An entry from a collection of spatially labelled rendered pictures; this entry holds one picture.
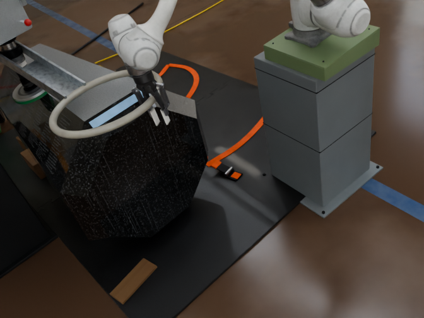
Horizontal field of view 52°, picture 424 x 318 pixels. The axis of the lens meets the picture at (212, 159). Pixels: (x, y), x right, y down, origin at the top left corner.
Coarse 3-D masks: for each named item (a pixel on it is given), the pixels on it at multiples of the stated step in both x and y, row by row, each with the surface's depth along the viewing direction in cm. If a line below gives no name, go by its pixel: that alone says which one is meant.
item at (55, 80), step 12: (24, 48) 210; (0, 60) 208; (36, 60) 210; (48, 60) 203; (24, 72) 199; (36, 72) 204; (48, 72) 205; (60, 72) 201; (36, 84) 199; (48, 84) 193; (60, 84) 199; (72, 84) 199; (84, 84) 194; (60, 96) 190
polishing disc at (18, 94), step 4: (20, 84) 227; (16, 88) 224; (20, 88) 223; (36, 88) 218; (40, 88) 217; (16, 92) 222; (20, 92) 220; (24, 92) 219; (28, 92) 218; (32, 92) 217; (36, 92) 215; (40, 92) 215; (16, 96) 219; (20, 96) 217; (24, 96) 216; (28, 96) 215; (32, 96) 214; (36, 96) 214; (16, 100) 217; (20, 100) 215; (24, 100) 215
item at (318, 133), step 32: (256, 64) 213; (352, 64) 196; (288, 96) 206; (320, 96) 191; (352, 96) 207; (288, 128) 220; (320, 128) 201; (352, 128) 219; (288, 160) 237; (320, 160) 214; (352, 160) 233; (320, 192) 229; (352, 192) 239
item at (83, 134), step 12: (120, 72) 196; (96, 84) 196; (72, 96) 191; (60, 108) 185; (144, 108) 164; (120, 120) 160; (132, 120) 162; (60, 132) 165; (72, 132) 162; (84, 132) 160; (96, 132) 159
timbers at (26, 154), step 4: (20, 140) 327; (20, 144) 334; (24, 148) 333; (24, 152) 310; (28, 152) 309; (24, 156) 306; (28, 156) 304; (28, 160) 301; (32, 160) 300; (28, 164) 309; (32, 164) 297; (36, 164) 296; (32, 168) 307; (36, 168) 297; (36, 172) 301; (40, 172) 300; (40, 176) 301; (44, 176) 303
